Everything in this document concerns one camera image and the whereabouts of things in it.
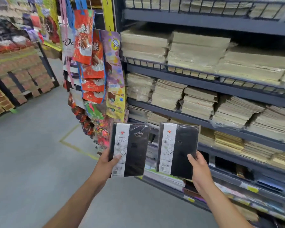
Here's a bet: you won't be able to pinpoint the person's right hand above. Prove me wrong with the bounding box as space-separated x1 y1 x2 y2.
187 150 215 195

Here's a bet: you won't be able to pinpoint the person's left hand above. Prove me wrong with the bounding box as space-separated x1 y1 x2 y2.
91 147 122 189

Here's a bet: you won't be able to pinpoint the notebooks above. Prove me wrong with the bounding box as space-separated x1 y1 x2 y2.
156 122 202 180

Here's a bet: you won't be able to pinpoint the black notebook white band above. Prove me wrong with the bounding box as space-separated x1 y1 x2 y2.
108 123 150 178

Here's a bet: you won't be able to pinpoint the grey metal store shelving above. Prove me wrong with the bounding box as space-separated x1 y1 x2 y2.
113 0 285 228

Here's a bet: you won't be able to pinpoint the person's right forearm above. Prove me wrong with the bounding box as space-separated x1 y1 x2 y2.
200 184 254 228

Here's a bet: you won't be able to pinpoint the person's left forearm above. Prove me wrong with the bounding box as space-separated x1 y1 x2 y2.
43 173 104 228

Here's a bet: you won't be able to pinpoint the stack of green white workbooks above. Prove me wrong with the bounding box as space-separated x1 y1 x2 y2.
142 168 185 190

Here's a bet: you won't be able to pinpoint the row of yellow price labels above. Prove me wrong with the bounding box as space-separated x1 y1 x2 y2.
183 180 285 221

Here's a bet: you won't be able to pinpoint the stacks of beige exercise books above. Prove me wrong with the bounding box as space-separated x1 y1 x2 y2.
120 0 285 174

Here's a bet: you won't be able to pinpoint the hanging colourful packets display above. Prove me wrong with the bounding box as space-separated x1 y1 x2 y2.
58 0 130 155

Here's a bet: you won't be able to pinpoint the yellow vertical sign strip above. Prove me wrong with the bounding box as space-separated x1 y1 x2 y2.
100 0 116 32

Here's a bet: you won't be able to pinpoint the background colourful goods display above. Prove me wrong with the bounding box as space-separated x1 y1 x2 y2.
0 0 62 56

